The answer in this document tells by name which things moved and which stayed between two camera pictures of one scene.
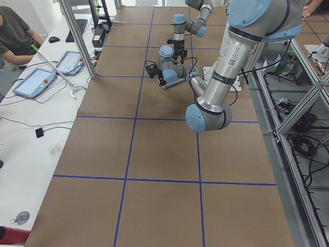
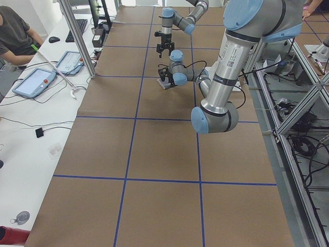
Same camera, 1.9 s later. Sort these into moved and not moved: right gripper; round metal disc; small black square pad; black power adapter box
Moved: right gripper
Not moved: small black square pad; black power adapter box; round metal disc
